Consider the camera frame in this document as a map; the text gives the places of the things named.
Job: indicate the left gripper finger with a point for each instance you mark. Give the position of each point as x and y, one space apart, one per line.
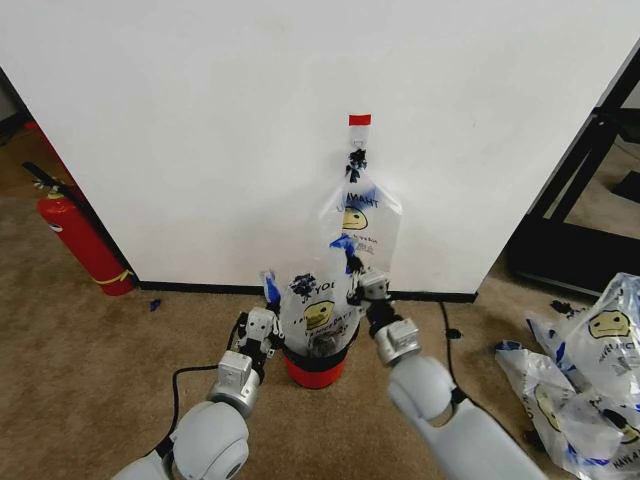
241 326
275 325

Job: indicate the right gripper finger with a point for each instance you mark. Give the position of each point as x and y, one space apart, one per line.
354 292
388 287

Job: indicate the clear smiley garbage bag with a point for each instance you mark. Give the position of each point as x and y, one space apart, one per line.
320 315
362 220
585 430
530 385
607 332

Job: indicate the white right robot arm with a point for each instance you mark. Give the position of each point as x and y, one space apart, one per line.
450 425

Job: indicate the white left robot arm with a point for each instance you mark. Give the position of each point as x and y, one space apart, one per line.
210 445

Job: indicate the red trash bin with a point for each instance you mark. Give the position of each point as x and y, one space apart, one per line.
315 370

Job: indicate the small black plastic scrap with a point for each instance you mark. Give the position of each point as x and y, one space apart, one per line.
453 333
561 305

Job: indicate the small blue plastic scrap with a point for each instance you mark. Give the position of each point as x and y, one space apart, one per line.
154 303

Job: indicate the red tape strip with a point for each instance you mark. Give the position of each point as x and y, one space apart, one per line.
359 120

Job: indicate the red fire extinguisher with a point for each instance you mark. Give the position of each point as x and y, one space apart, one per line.
85 235

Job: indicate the black flat box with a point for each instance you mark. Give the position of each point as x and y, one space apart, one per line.
626 184

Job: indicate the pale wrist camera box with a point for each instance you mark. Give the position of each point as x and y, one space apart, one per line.
374 286
260 325

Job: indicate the clear wall hook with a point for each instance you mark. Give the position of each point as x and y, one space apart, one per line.
358 137

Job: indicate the black metal desk frame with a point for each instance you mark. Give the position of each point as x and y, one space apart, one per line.
565 200

